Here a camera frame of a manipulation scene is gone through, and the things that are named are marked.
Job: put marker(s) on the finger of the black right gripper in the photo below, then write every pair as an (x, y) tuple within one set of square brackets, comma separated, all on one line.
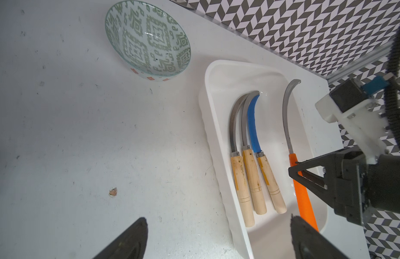
[(322, 187), (330, 161)]

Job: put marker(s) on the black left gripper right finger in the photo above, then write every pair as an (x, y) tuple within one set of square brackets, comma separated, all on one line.
[(308, 243)]

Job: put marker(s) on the white plastic storage box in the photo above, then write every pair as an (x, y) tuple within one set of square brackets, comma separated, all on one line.
[(225, 82)]

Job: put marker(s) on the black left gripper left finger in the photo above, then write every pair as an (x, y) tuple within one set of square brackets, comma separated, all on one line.
[(131, 244)]

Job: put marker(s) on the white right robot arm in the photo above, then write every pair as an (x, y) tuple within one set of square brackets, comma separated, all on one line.
[(381, 182)]

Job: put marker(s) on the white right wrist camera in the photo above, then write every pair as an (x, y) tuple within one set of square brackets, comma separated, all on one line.
[(351, 104)]

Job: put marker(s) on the aluminium right corner post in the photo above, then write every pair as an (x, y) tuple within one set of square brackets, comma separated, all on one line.
[(369, 58)]

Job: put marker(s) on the blue blade wooden handle sickle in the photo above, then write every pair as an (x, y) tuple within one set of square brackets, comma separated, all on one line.
[(272, 185)]

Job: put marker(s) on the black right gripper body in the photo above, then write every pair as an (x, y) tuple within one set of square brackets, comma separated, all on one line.
[(344, 178)]

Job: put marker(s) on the orange handle small sickle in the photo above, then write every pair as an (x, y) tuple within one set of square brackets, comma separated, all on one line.
[(302, 197)]

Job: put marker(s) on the green patterned ceramic bowl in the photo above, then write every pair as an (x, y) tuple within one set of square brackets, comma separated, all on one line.
[(150, 42)]

